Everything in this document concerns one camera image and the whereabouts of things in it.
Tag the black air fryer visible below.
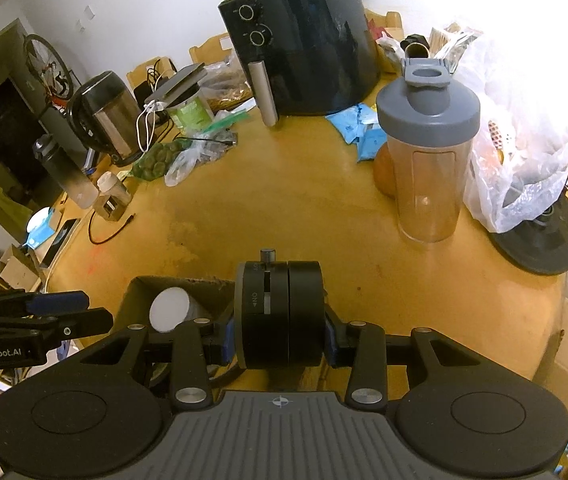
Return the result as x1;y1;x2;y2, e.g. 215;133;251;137
217;0;381;126

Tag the black steel kettle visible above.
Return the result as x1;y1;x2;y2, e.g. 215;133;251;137
66;70;148;166

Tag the black smartphone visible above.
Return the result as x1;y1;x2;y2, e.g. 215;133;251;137
38;217;80;266

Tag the black round base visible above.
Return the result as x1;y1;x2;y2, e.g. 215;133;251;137
490;194;568;276

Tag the green canister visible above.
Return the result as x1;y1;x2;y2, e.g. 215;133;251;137
166;94;215;131

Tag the small cardboard box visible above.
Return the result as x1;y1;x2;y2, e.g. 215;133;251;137
0;244;43;292

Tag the blue packet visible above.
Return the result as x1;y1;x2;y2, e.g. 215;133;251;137
326;103;390;164

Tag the black gradient water bottle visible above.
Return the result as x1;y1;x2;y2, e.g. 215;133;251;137
32;134;100;209

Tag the brown cardboard box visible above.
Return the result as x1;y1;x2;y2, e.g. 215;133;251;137
113;275;237;392

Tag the orange fruit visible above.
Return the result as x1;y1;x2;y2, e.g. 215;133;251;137
373;147;398;196

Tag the bag of green snacks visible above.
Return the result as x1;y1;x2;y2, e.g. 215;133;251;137
131;139;191;181

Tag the brown block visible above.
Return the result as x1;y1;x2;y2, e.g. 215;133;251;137
93;195;126;224

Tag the grey power bank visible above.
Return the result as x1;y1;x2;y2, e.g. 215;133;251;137
144;63;209;109

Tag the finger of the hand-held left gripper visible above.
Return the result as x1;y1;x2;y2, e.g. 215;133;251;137
0;308;114;352
0;289;90;319

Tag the white charger cable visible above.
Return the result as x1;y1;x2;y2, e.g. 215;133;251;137
136;102;165;154

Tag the clear shaker bottle grey lid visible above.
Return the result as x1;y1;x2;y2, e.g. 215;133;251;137
375;57;482;244

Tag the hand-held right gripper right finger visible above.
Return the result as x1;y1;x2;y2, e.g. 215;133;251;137
323;305;480;406

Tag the white plastic bag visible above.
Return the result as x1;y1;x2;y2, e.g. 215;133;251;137
462;34;568;234

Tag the black cable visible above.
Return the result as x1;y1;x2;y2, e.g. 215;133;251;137
88;209;138;246

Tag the clear plastic bag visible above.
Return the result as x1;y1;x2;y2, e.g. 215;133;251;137
163;129;240;188

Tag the spice jar white lid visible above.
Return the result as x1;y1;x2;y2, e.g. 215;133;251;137
94;170;133;211

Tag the black cylindrical switch base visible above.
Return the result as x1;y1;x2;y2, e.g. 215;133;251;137
233;247;326;370

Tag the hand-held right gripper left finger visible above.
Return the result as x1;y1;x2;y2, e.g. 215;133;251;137
79;309;237;406

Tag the bicycle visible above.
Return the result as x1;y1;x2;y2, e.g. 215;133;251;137
22;33;76;107

